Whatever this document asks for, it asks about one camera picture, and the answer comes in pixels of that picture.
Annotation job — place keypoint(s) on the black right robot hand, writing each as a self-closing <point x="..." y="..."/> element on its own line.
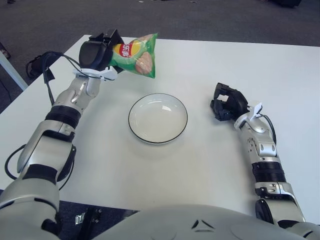
<point x="237" y="100"/>

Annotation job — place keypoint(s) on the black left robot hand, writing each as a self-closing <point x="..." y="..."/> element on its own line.
<point x="93" y="55"/>

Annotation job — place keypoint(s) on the green snack chips bag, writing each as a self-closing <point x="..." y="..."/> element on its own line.
<point x="135" y="58"/>

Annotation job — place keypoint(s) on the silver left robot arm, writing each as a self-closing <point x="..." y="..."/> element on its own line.
<point x="50" y="142"/>

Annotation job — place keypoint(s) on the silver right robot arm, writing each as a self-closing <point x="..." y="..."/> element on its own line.
<point x="265" y="150"/>

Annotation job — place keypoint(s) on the white plate with black rim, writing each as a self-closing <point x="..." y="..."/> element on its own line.
<point x="157" y="120"/>

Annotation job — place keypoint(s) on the white right wrist connector block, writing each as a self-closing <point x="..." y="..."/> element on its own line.
<point x="256" y="108"/>

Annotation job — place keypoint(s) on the white wrist connector block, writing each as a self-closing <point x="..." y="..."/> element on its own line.
<point x="256" y="108"/>
<point x="107" y="74"/>

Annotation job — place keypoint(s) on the white left wrist connector block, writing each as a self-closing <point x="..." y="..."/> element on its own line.
<point x="107" y="74"/>

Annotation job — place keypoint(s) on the black bag on floor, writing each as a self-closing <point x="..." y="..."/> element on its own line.
<point x="35" y="65"/>

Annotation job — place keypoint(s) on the white neighbouring table edge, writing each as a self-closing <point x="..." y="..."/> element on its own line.
<point x="11" y="71"/>

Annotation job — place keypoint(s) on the dark shoe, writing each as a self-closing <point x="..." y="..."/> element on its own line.
<point x="4" y="51"/>

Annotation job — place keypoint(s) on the grey robot torso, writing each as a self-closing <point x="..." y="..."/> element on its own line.
<point x="180" y="222"/>

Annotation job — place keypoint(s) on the black bracket with screws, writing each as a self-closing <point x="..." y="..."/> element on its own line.
<point x="91" y="222"/>

